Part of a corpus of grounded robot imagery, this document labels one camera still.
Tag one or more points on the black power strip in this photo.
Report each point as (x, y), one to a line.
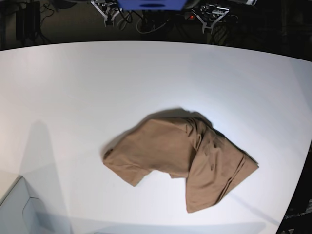
(210, 18)

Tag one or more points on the black equipment box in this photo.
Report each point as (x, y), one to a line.
(28, 22)

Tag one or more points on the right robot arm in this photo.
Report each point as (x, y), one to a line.
(109, 9)

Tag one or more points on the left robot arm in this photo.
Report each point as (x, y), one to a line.
(209, 9)

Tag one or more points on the brown t-shirt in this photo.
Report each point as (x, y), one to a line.
(185, 147)

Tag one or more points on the blue box overhead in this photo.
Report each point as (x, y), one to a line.
(151, 4)

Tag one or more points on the white bin at corner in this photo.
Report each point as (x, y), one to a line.
(21, 213)

